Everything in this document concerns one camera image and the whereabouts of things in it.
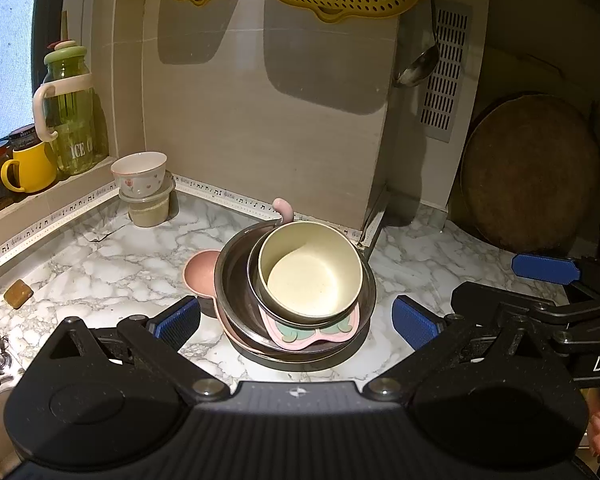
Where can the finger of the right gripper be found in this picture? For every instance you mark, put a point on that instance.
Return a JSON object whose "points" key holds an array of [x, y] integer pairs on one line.
{"points": [[545, 269], [487, 305]]}

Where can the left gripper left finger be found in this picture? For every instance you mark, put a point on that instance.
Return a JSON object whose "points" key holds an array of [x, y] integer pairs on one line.
{"points": [[155, 343]]}

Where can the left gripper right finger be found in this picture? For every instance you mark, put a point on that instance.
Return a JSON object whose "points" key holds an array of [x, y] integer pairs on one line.
{"points": [[436, 342]]}

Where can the pink bear-shaped plate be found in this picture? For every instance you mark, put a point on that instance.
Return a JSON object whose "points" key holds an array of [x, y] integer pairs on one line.
{"points": [[281, 342]]}

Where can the large stainless steel bowl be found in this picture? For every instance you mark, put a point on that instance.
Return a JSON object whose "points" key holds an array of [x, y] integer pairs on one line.
{"points": [[302, 273]]}

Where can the large white ceramic plate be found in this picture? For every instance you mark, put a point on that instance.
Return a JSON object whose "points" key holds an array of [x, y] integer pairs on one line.
{"points": [[308, 365]]}

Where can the cream round bowl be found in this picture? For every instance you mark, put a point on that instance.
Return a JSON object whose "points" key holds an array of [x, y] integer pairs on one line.
{"points": [[310, 269]]}

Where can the person's right hand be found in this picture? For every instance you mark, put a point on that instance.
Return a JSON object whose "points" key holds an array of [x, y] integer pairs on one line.
{"points": [[592, 397]]}

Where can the round wooden cutting board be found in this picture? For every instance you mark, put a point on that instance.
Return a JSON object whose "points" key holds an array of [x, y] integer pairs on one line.
{"points": [[529, 173]]}

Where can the brown soap bar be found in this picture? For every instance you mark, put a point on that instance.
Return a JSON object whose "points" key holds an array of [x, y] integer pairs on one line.
{"points": [[18, 294]]}

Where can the white floral ceramic bowl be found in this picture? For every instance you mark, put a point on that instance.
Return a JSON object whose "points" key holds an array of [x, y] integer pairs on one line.
{"points": [[140, 174]]}

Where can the yellow ceramic mug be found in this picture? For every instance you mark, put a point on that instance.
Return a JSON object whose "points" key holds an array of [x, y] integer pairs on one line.
{"points": [[30, 170]]}

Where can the hanging steel ladle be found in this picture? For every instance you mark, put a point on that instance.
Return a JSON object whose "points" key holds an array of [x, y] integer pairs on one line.
{"points": [[425, 64]]}

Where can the green glass pitcher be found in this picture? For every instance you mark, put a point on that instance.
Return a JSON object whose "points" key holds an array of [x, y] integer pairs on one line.
{"points": [[65, 111]]}

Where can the metal wall vent grille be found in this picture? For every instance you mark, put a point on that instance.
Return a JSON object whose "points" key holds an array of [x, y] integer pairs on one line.
{"points": [[441, 92]]}

